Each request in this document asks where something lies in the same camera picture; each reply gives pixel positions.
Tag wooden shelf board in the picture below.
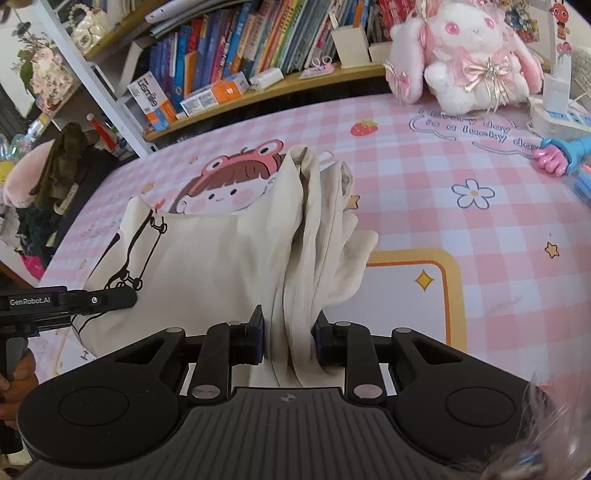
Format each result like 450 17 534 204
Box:
143 63 385 142

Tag white shelf post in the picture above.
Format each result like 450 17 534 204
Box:
32 0 153 158

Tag white orange toothpaste box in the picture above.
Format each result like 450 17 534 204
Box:
180 72 249 116

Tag person's left hand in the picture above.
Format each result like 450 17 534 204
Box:
0 349 39 430

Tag pink checkered table mat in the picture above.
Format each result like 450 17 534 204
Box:
42 94 590 391

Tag beige square pen holder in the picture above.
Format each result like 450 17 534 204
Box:
332 26 370 69

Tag cream canvas tote bag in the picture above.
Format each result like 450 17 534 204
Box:
73 146 378 388

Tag white power strip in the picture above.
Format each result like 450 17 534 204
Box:
528 55 590 141

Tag row of colourful books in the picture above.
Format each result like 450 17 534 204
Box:
147 0 417 100

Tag white orange usmile box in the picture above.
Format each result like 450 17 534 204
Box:
127 71 177 131

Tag white charger block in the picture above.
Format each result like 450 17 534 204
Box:
249 67 284 91

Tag olive green garment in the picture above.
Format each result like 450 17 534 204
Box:
30 122 96 210

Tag pink blue toy hand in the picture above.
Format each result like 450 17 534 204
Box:
534 137 591 177

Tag pink white plush bunny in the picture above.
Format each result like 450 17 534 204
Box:
384 1 544 116

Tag pink scissors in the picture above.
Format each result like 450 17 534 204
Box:
298 55 335 80

